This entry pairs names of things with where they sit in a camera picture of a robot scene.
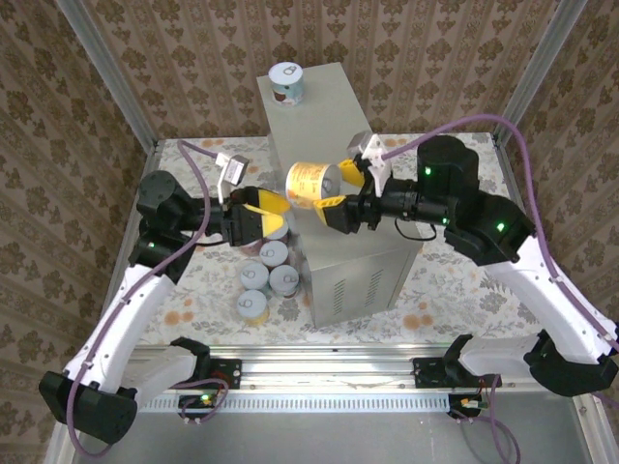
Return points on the pink label food can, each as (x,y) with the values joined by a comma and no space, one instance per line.
(251,251)
(274,252)
(283,279)
(285,235)

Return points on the yellow pineapple food can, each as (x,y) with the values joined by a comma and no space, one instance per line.
(252,303)
(309,186)

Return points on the brown can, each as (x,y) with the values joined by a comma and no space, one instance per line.
(254,275)

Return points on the teal label food can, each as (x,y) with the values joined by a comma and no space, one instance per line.
(286,75)

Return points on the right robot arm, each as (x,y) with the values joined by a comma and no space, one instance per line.
(556,309)

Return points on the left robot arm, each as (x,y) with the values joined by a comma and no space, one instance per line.
(126,319)

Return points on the grey metal box counter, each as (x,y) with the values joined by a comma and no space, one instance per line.
(314,130)

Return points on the floral patterned table cover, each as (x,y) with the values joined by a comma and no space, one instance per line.
(435,299)

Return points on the small controller board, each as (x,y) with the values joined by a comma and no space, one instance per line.
(466,403)
(198,401)

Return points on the grey metal lower panel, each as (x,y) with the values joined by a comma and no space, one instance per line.
(314,440)

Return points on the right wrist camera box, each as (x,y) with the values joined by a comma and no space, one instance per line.
(374,150)

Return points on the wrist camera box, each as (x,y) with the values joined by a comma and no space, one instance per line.
(234,169)
(374,150)

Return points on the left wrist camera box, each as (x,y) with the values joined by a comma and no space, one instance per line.
(234,169)

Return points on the aluminium side frame rail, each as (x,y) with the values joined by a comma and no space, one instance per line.
(506,159)
(150,157)

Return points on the aluminium corner post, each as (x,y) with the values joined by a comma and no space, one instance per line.
(534,72)
(112,72)

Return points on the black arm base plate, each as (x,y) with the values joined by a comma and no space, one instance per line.
(425,372)
(232,372)

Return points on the long aluminium mounting rail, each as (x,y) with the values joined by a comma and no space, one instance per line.
(329,367)

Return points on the aluminium lower frame rail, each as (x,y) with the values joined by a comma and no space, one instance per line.
(592,435)
(58,455)

